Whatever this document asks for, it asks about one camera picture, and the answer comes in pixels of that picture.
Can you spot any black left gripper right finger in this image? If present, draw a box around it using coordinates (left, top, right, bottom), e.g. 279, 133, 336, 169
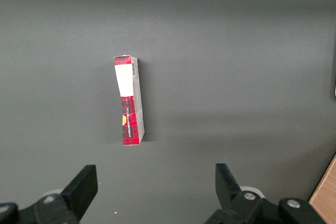
204, 163, 325, 224

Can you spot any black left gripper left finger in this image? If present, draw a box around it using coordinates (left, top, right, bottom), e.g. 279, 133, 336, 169
0, 164, 99, 224

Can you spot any wooden drawer cabinet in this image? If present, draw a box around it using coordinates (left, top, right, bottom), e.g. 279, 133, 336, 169
309, 152, 336, 224

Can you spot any red and grey carton box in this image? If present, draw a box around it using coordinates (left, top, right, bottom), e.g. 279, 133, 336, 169
113, 55, 146, 147

